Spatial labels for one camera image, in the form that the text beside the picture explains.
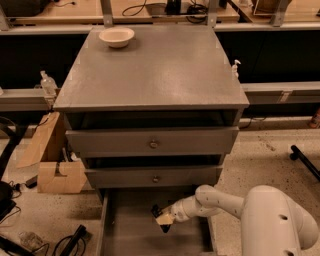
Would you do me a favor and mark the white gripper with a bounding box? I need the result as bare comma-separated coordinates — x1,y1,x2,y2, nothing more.
156,196,197,225

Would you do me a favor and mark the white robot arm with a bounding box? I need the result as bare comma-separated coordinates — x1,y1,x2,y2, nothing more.
152,185,319,256

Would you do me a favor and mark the grey open bottom drawer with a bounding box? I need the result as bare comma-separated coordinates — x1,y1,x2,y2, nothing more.
97,186,217,256

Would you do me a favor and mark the grey middle drawer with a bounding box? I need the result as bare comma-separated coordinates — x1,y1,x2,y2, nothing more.
85,165,223,188

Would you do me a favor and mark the grey top drawer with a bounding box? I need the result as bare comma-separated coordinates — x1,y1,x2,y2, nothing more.
66,127,239,158

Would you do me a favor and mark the grey drawer cabinet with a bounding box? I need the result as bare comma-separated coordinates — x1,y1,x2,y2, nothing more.
53,25,250,201

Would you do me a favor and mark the black device on floor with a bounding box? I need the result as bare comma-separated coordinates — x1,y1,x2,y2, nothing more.
52,225,87,256

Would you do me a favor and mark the brown cardboard box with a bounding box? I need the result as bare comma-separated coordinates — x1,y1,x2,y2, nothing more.
17,112,87,194

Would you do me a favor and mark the crushed clear plastic bottle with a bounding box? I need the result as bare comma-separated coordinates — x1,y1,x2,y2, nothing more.
18,231,43,251

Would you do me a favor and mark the black stand leg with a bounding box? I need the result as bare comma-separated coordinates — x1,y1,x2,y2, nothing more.
290,145,320,182

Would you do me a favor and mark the white pump bottle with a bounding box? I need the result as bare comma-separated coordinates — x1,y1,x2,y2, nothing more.
231,59,241,78

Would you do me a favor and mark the white bowl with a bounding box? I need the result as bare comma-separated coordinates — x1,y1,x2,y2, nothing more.
99,27,135,48

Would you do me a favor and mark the black cable on desk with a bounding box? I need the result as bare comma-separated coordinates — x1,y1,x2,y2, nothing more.
121,0,148,18

